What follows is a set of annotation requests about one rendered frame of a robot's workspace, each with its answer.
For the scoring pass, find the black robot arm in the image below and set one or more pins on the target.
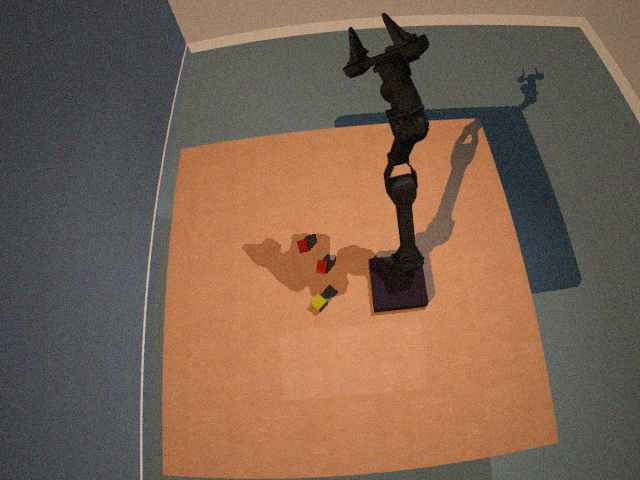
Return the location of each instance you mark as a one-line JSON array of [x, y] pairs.
[[407, 130]]

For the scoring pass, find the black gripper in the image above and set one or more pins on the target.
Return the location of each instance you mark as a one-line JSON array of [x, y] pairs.
[[391, 68]]

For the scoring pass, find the red cube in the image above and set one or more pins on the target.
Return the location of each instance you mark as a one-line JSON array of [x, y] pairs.
[[322, 267], [303, 246]]

